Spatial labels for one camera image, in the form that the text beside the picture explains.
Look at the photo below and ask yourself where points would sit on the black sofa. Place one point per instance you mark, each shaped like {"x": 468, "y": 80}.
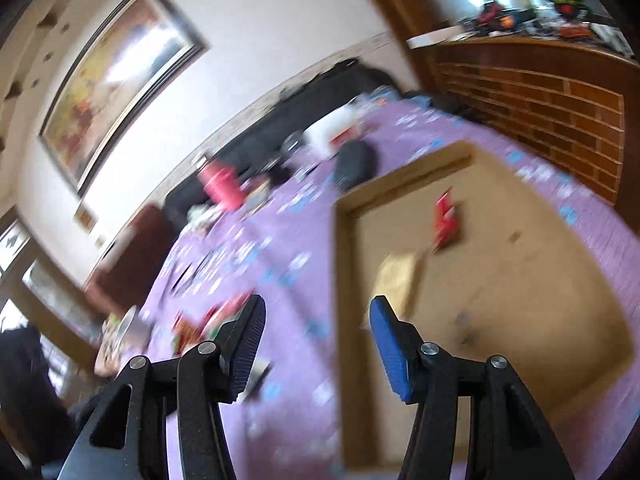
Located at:
{"x": 259, "y": 144}

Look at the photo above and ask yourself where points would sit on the pink knit-sleeve thermos bottle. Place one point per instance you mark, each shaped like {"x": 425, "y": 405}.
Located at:
{"x": 220, "y": 183}

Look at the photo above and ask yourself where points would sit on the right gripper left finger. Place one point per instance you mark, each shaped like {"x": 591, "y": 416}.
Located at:
{"x": 125, "y": 437}

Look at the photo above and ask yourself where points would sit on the brick-pattern wooden counter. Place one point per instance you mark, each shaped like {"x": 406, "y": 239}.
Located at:
{"x": 575, "y": 106}

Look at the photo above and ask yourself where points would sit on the brown armchair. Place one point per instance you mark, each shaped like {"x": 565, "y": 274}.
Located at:
{"x": 126, "y": 273}

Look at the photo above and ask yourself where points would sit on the dark red foil snack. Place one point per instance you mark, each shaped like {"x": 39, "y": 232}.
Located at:
{"x": 185, "y": 333}

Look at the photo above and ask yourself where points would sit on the beige cracker packet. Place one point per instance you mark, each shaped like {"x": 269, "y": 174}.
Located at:
{"x": 395, "y": 280}

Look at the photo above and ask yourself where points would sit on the black glasses case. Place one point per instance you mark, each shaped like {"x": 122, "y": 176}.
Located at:
{"x": 356, "y": 163}

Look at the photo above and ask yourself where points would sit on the white plastic jar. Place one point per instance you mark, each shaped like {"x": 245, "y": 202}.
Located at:
{"x": 329, "y": 133}

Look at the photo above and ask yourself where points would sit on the purple floral tablecloth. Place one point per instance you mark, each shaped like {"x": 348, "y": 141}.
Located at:
{"x": 285, "y": 253}

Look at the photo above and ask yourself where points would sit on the red snack packet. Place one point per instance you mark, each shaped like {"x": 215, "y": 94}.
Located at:
{"x": 447, "y": 223}

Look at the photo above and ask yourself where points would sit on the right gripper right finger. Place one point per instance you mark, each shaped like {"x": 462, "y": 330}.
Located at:
{"x": 509, "y": 436}

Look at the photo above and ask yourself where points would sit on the cardboard box tray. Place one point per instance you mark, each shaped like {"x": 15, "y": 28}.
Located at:
{"x": 516, "y": 281}

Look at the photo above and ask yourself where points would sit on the framed horse painting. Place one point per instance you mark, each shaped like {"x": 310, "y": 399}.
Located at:
{"x": 125, "y": 64}

